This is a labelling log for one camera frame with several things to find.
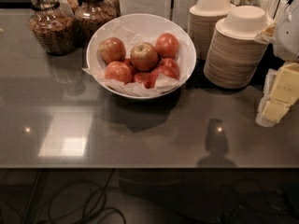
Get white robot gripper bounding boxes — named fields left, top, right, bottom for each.
left=254, top=0, right=299, bottom=128

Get red-green apple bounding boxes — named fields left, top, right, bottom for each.
left=130, top=42, right=159, bottom=72

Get paper bowl stack front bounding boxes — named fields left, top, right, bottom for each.
left=204, top=6, right=268, bottom=90

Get paper bowl stack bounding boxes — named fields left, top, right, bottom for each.
left=204, top=6, right=268, bottom=90
left=188, top=0, right=234, bottom=60

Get red apple front right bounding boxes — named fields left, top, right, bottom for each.
left=151, top=65, right=179, bottom=80

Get red apple right middle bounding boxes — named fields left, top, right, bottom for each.
left=158, top=58, right=180, bottom=76

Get paper bowl stack rear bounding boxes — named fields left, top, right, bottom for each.
left=188, top=0, right=234, bottom=60

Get red apple back right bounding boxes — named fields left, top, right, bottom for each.
left=155, top=33, right=179, bottom=59

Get small red apple front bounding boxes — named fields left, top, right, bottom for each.
left=133, top=72, right=155, bottom=89

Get red apple hidden center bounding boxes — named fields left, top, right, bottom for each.
left=122, top=58, right=136, bottom=76

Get white ceramic bowl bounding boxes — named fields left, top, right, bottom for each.
left=85, top=13, right=197, bottom=101

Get white paper bowl liner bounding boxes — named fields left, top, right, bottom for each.
left=81, top=21, right=191, bottom=97

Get red apple front left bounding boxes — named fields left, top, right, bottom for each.
left=105, top=61, right=133, bottom=84

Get red apple far left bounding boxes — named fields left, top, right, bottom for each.
left=98, top=37, right=126, bottom=64

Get glass granola jar middle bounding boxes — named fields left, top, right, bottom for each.
left=75, top=0, right=117, bottom=40

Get glass granola jar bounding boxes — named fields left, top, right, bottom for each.
left=75, top=0, right=117, bottom=40
left=28, top=0, right=76, bottom=55

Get glass granola jar left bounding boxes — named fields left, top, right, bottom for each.
left=28, top=0, right=76, bottom=55

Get black floor cables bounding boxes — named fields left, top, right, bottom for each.
left=0, top=169, right=127, bottom=224

